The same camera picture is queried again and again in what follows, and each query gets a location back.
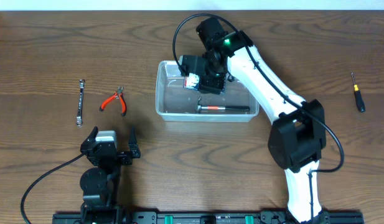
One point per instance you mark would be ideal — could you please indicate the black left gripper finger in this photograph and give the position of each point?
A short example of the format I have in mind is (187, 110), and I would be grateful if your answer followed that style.
(132, 143)
(91, 137)

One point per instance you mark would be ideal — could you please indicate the claw hammer orange black handle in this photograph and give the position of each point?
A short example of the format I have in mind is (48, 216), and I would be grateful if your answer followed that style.
(200, 107)

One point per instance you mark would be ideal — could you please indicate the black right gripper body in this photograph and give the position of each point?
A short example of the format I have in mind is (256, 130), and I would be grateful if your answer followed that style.
(211, 82)

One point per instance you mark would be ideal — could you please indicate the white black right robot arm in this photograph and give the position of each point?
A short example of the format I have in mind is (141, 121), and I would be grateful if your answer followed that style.
(297, 134)

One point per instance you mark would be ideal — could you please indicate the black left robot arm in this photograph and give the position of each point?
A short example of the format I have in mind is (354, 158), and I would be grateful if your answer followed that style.
(100, 183)

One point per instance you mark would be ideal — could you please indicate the silver combination wrench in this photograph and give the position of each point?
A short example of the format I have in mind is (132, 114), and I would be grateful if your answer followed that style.
(79, 121)

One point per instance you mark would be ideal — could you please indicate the black yellow screwdriver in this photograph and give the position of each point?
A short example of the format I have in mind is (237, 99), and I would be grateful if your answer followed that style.
(358, 96)

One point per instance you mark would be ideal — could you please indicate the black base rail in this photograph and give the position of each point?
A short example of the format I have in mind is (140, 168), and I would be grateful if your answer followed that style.
(179, 218)

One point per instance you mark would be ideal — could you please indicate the clear plastic container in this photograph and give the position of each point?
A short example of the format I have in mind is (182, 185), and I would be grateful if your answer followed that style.
(176, 103)

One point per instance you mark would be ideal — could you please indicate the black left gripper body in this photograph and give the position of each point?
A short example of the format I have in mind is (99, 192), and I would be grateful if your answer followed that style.
(111, 154)

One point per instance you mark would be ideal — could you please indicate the red handled cutting pliers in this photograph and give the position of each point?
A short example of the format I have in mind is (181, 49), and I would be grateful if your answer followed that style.
(118, 94)

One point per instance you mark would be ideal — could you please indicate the blue precision screwdriver set case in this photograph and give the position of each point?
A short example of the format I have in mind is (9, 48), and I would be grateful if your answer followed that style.
(191, 82)

